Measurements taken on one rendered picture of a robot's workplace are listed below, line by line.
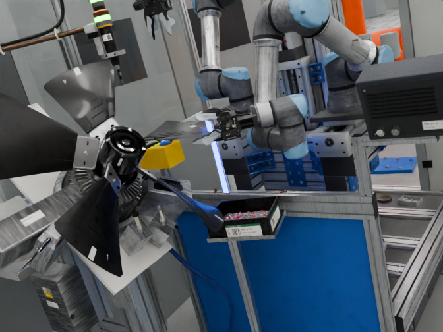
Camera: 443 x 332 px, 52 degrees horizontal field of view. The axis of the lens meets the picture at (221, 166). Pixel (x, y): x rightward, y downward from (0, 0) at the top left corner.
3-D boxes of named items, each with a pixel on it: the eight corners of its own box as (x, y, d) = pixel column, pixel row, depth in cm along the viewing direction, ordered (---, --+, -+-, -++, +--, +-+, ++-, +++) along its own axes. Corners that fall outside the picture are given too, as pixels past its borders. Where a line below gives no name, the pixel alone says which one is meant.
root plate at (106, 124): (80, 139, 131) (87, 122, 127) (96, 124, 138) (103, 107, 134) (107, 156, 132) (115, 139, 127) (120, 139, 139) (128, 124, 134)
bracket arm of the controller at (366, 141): (352, 146, 137) (351, 137, 136) (355, 143, 139) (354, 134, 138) (438, 142, 123) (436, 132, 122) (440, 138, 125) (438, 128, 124)
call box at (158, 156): (142, 172, 188) (135, 149, 185) (158, 164, 196) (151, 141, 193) (171, 172, 179) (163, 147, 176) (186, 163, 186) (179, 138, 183)
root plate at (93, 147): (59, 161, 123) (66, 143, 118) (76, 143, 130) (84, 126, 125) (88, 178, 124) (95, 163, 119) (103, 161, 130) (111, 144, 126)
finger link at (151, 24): (161, 37, 188) (162, 14, 183) (152, 40, 183) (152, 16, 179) (155, 36, 189) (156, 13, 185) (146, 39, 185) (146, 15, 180)
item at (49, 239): (101, 189, 130) (19, 280, 103) (94, 185, 130) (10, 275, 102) (103, 184, 128) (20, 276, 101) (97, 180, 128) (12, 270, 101)
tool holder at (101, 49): (92, 62, 126) (80, 26, 123) (98, 60, 132) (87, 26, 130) (123, 54, 125) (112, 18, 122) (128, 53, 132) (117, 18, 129)
